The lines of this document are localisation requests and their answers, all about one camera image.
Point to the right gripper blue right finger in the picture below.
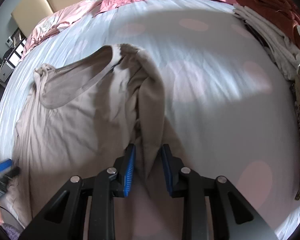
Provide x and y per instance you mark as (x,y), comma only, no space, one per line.
(172,167)

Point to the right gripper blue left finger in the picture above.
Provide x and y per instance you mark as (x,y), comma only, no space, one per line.
(125,170)

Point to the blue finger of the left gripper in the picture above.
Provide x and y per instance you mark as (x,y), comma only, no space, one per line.
(5,164)

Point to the beige long-sleeve shirt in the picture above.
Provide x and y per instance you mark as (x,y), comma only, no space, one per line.
(79,118)

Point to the purple fleece sleeve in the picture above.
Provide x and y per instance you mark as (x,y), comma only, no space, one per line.
(12,232)

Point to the white polka-dot duvet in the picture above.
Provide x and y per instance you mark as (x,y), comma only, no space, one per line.
(227,101)

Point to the white bedside shelf unit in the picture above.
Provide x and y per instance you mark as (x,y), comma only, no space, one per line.
(12,56)

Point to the pink pillow left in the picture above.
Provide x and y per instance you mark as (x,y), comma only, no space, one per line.
(58,22)

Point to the white folded garment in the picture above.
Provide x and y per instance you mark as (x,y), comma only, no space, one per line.
(285,53)

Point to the rust orange garment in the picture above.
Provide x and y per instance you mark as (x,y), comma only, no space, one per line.
(282,13)

